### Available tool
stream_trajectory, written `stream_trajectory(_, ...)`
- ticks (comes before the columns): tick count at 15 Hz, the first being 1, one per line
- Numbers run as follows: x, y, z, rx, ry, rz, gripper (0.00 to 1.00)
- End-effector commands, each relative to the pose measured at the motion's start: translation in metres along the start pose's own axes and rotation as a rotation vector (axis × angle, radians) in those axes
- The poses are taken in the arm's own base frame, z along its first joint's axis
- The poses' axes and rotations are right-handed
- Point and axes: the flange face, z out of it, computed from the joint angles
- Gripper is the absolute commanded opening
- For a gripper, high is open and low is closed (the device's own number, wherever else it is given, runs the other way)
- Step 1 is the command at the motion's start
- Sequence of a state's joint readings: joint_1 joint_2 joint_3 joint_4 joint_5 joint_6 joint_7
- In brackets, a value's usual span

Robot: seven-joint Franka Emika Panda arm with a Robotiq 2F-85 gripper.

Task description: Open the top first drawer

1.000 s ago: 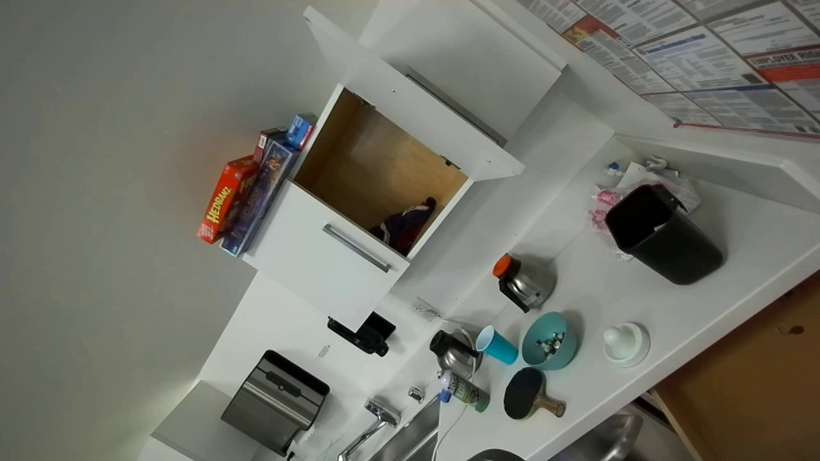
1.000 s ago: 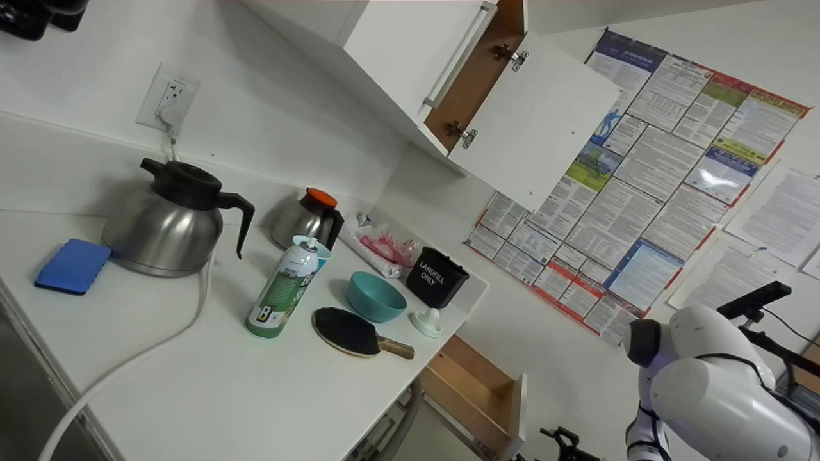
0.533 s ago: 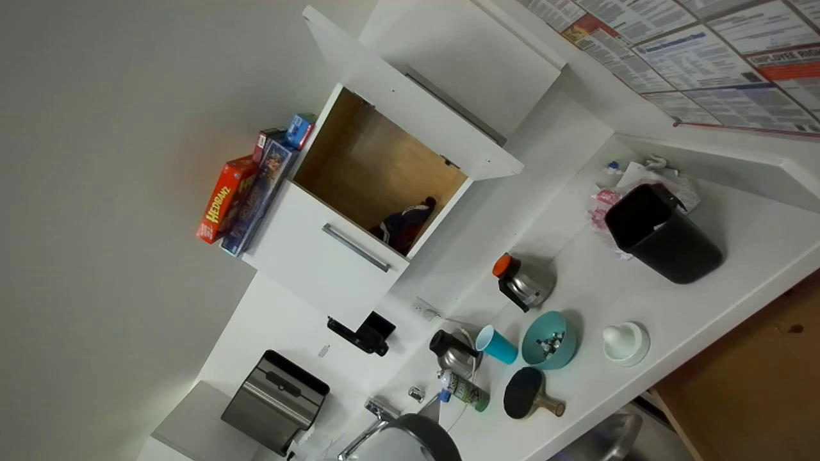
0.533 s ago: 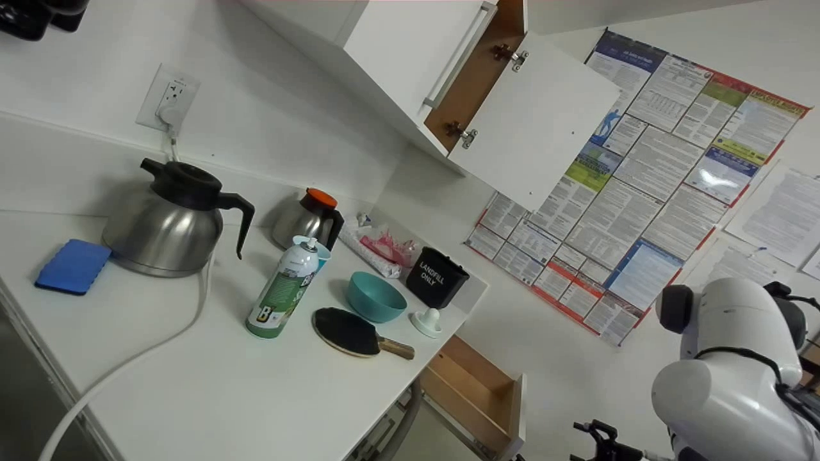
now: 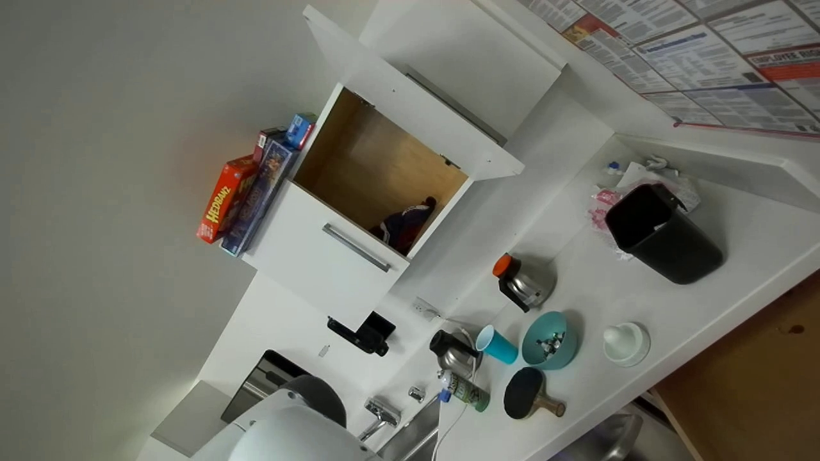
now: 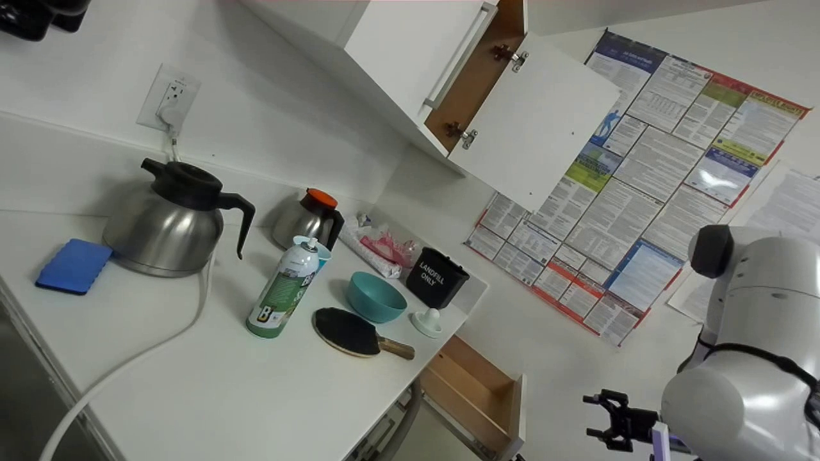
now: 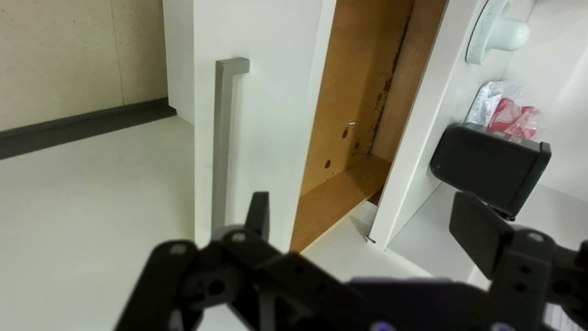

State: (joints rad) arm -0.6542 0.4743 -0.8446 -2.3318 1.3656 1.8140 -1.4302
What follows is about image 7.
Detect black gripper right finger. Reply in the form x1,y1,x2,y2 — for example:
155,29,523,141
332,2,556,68
449,189,588,331

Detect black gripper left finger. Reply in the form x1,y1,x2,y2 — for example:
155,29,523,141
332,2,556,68
113,189,291,331

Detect silver drawer handle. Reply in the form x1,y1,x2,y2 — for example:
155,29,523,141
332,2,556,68
210,55,253,242

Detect white drawer wooden interior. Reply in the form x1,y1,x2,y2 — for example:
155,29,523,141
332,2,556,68
161,0,451,253

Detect black square container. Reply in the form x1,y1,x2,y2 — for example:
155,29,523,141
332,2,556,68
429,121,554,222

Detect clear bag pink packets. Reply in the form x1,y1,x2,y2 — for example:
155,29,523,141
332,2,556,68
468,79,543,145

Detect dark baseboard strip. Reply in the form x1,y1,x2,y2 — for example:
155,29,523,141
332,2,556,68
0,95,179,162

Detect small white knob object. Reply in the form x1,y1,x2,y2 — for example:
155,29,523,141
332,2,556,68
464,0,534,66

